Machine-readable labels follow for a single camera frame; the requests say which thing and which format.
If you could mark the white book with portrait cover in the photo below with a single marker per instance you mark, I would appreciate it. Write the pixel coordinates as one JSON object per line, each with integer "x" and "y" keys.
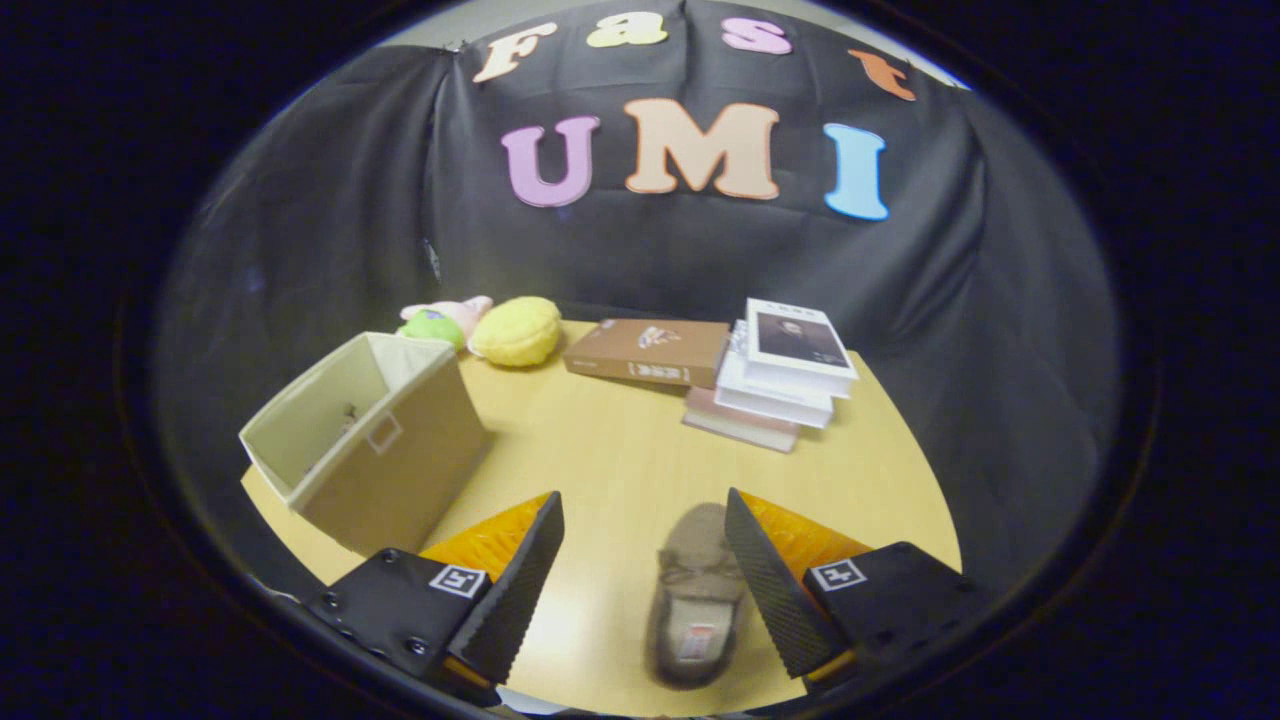
{"x": 800, "y": 345}

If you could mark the plain white book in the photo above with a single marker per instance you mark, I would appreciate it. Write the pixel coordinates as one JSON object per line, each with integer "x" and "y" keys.
{"x": 770, "y": 395}

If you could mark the pink book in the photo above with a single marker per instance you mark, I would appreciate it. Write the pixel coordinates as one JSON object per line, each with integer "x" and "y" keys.
{"x": 740, "y": 425}

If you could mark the brown suede shoe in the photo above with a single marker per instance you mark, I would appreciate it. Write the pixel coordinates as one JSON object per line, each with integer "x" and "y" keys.
{"x": 695, "y": 600}

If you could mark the brown hardcover book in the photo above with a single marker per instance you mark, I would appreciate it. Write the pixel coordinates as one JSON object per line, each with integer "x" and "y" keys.
{"x": 650, "y": 350}

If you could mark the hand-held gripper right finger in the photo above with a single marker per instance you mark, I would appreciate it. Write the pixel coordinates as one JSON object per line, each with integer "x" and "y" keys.
{"x": 775, "y": 590}

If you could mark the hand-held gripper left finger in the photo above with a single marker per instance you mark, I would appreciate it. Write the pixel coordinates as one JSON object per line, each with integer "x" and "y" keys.
{"x": 515, "y": 590}

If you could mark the yellow plush toy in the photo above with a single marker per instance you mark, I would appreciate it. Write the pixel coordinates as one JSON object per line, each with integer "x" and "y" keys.
{"x": 518, "y": 332}

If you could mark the green plush toy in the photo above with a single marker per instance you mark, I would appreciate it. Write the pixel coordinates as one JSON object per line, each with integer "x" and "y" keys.
{"x": 432, "y": 327}

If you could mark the pink plush toy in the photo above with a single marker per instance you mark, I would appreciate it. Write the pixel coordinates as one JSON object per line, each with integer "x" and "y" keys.
{"x": 465, "y": 312}

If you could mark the beige fabric storage box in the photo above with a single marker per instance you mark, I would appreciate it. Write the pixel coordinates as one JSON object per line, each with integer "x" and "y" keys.
{"x": 400, "y": 470}

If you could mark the black backdrop cloth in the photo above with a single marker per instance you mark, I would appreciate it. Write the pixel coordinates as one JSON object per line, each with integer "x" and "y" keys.
{"x": 1000, "y": 300}

